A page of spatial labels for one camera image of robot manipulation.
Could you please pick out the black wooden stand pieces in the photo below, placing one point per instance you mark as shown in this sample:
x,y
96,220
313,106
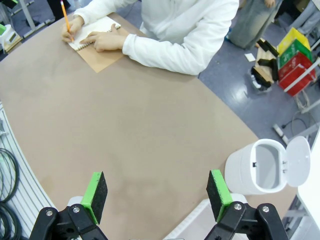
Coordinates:
x,y
265,72

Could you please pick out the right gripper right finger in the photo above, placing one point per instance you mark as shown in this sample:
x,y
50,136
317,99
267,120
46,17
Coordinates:
x,y
218,192

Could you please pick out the white trash bin with lid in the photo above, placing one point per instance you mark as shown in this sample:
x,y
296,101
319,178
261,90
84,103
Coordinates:
x,y
237,170

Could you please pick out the person's right forearm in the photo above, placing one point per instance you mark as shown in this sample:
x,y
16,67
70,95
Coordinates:
x,y
87,11

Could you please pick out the spiral notebook brown cover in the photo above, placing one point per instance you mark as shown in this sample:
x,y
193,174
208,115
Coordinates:
x,y
100,60

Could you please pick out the grey slotted mounting plate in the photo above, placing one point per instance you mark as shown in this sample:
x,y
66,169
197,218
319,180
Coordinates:
x,y
25,175

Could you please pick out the green white device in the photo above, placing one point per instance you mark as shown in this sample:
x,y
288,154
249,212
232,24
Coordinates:
x,y
6,31

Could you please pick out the green recycling bin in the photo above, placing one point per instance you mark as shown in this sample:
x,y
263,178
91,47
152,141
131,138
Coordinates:
x,y
293,51

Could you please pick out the person's right hand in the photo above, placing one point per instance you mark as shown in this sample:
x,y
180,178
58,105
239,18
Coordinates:
x,y
73,27

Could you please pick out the background person in grey jeans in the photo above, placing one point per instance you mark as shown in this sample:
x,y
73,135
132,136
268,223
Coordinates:
x,y
252,22

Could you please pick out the white desk frame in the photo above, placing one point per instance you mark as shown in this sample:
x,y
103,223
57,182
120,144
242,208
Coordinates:
x,y
27,18

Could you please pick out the yellow pencil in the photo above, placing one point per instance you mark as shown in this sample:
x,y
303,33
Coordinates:
x,y
65,15

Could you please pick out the person in white hoodie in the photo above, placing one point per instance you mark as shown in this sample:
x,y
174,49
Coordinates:
x,y
175,15

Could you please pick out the person's left forearm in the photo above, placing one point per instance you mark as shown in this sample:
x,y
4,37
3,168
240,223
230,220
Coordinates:
x,y
162,53

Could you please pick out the white power strip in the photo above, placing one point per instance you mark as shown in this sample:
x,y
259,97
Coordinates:
x,y
278,130

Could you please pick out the person's left hand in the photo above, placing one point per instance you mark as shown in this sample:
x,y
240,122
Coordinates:
x,y
107,41

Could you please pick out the yellow recycling bin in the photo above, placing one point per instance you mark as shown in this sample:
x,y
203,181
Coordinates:
x,y
292,37

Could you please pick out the red recycling bin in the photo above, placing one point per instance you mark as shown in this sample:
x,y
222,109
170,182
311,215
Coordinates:
x,y
295,72

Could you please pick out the white perforated plastic basket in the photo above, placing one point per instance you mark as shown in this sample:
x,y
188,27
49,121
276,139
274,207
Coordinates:
x,y
192,225

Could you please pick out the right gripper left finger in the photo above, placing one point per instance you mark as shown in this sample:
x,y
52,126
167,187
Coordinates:
x,y
96,195

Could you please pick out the white side table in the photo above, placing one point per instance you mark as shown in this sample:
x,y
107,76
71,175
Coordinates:
x,y
310,200

